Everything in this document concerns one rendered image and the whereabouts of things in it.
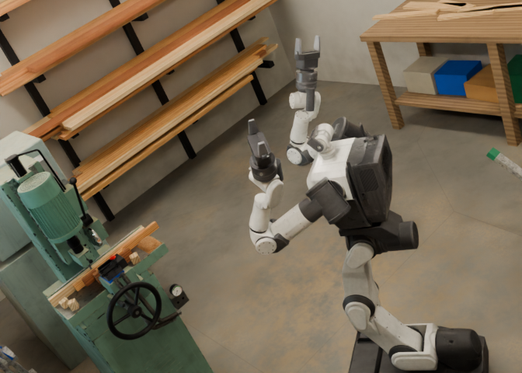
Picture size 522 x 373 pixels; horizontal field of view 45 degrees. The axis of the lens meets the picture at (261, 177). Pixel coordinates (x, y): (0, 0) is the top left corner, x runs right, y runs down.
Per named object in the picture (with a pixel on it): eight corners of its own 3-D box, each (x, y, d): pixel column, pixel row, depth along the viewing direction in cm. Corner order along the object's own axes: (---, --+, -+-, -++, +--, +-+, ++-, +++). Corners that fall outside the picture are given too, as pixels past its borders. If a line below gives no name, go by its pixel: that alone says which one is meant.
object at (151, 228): (78, 291, 321) (73, 286, 319) (76, 290, 322) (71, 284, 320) (159, 227, 344) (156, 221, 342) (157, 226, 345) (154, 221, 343)
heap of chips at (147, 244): (148, 253, 325) (145, 248, 323) (136, 246, 336) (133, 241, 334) (162, 242, 329) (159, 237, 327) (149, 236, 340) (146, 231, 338)
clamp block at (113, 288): (117, 299, 307) (108, 286, 303) (105, 291, 317) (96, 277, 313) (141, 280, 313) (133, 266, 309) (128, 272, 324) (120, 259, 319)
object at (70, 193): (76, 217, 332) (61, 195, 325) (69, 214, 339) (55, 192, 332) (89, 208, 336) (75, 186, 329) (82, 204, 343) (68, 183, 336)
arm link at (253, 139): (249, 162, 202) (255, 185, 212) (278, 153, 203) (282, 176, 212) (238, 135, 210) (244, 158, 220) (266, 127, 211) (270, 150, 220)
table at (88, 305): (81, 336, 299) (74, 327, 296) (57, 314, 322) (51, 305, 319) (179, 256, 325) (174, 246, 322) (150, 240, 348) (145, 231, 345)
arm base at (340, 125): (353, 141, 273) (372, 129, 265) (351, 165, 266) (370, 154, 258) (327, 124, 267) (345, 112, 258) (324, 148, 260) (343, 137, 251)
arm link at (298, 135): (301, 111, 278) (294, 145, 291) (287, 121, 271) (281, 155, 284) (321, 121, 274) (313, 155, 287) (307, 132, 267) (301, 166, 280)
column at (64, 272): (73, 293, 340) (-2, 186, 306) (58, 280, 357) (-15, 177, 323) (107, 266, 350) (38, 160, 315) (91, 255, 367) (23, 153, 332)
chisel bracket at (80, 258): (86, 270, 317) (78, 258, 313) (75, 263, 328) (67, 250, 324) (98, 261, 320) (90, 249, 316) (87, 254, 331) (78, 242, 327)
